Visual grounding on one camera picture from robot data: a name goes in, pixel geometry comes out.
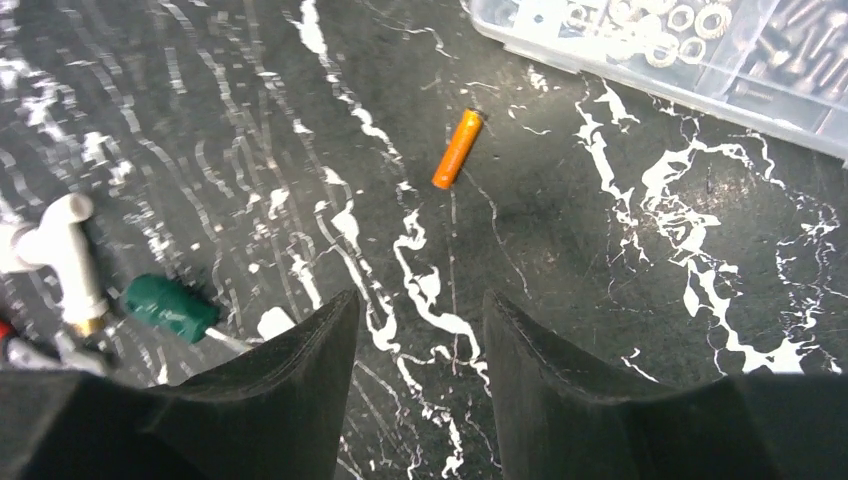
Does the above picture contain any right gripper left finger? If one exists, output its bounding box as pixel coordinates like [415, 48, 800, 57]
[1, 290, 361, 479]

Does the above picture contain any clear plastic screw box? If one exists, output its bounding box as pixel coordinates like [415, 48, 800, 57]
[469, 0, 847, 159]

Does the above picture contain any white plastic pipe fitting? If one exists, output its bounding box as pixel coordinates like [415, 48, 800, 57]
[1, 193, 109, 338]

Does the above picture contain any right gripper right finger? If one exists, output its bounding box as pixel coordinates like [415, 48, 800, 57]
[483, 291, 847, 479]

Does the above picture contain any green handled screwdriver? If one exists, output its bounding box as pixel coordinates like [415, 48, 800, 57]
[122, 274, 251, 354]

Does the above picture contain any white remote battery cover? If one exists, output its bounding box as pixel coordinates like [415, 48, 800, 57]
[256, 306, 297, 341]

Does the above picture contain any red handled adjustable wrench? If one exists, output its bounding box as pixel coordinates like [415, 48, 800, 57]
[1, 320, 111, 377]

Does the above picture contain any orange battery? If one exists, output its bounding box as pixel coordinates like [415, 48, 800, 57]
[431, 108, 486, 189]

